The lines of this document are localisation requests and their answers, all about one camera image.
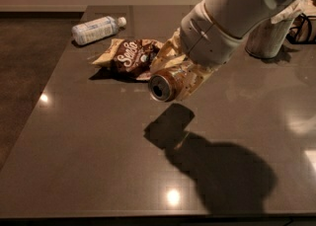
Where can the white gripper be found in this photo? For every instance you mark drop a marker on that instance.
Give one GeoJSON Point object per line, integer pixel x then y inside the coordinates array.
{"type": "Point", "coordinates": [204, 40]}

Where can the orange soda can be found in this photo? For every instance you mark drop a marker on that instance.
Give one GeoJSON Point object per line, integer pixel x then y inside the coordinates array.
{"type": "Point", "coordinates": [170, 84]}

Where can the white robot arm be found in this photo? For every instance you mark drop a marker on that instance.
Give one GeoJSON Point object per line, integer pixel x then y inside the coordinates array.
{"type": "Point", "coordinates": [239, 17]}

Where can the brown chip bag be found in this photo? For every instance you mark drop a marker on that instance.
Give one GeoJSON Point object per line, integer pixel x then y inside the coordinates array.
{"type": "Point", "coordinates": [130, 58]}

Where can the metal cup holder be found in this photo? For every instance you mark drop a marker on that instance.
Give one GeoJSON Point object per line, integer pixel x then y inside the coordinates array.
{"type": "Point", "coordinates": [266, 39]}

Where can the clear plastic water bottle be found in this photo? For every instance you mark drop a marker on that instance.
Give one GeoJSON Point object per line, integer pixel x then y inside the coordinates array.
{"type": "Point", "coordinates": [97, 29]}

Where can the black wire rack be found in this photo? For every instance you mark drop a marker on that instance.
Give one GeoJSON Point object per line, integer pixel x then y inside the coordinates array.
{"type": "Point", "coordinates": [303, 30]}

